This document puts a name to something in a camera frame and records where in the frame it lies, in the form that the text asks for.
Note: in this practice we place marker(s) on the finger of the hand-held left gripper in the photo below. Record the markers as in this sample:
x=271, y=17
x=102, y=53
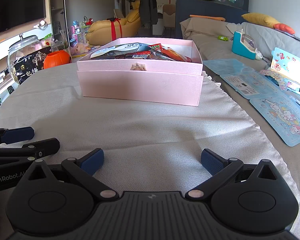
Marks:
x=47, y=146
x=17, y=135

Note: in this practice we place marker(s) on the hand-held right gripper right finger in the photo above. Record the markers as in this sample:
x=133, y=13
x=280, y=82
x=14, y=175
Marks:
x=212, y=162

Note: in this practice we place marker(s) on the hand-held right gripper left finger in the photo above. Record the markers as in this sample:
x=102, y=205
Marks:
x=92, y=161

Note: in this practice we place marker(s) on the pink gift box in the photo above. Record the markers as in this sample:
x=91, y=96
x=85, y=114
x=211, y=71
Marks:
x=140, y=87

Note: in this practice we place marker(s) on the blue white seaweed snack bag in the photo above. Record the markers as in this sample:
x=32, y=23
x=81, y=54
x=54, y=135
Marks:
x=115, y=50

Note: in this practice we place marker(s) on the large red snack packet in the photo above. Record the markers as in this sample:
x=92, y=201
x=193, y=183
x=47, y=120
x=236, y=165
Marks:
x=172, y=55

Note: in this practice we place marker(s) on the small red snack packet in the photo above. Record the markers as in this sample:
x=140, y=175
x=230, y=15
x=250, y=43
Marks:
x=155, y=47

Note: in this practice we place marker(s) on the black snack bag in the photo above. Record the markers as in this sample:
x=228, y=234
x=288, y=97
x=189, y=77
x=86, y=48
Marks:
x=30, y=67

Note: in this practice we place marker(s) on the blue cartoon packaging sheet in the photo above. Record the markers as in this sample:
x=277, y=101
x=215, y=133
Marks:
x=277, y=115

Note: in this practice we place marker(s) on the orange pumpkin bucket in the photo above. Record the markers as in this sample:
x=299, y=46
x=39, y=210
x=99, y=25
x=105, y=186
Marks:
x=56, y=60

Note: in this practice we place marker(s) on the glass jar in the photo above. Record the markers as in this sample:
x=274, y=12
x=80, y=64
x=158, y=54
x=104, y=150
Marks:
x=22, y=47

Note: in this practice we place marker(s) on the light blue packaging sheet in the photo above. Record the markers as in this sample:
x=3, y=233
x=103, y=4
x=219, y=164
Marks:
x=230, y=67

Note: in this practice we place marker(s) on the pink plush doll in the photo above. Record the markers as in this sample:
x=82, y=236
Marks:
x=77, y=48

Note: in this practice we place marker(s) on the grey covered sofa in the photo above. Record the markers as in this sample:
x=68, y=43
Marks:
x=210, y=42

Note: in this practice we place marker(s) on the blue toy machine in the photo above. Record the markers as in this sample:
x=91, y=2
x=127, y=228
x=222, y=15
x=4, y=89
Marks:
x=240, y=43

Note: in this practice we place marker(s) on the small green toy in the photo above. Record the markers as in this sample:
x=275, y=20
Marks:
x=223, y=38

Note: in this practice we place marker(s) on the cartoon sticker card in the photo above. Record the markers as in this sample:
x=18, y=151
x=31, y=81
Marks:
x=287, y=62

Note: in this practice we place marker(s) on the yellow beanbag sofa red ribbon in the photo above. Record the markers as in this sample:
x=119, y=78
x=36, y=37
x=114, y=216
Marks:
x=100, y=31

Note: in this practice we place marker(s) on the black television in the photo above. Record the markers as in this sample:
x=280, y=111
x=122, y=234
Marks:
x=15, y=2

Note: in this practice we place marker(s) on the long orange cushion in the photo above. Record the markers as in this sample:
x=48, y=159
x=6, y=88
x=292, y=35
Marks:
x=207, y=17

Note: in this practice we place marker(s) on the yellow pillow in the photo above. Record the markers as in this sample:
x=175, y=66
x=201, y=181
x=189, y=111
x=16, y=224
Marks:
x=260, y=18

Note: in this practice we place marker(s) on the orange plush toy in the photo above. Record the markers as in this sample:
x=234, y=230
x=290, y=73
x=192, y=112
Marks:
x=285, y=28

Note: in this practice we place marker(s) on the beige dining chair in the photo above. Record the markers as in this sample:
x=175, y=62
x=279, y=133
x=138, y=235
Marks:
x=168, y=15

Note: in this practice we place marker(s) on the dark blue partition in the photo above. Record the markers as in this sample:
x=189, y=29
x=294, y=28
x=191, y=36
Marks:
x=202, y=7

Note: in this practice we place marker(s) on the dark coat on rack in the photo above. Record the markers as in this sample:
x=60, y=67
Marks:
x=147, y=5

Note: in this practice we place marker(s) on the white wall shelf unit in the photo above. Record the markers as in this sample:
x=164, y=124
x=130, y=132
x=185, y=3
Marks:
x=57, y=5

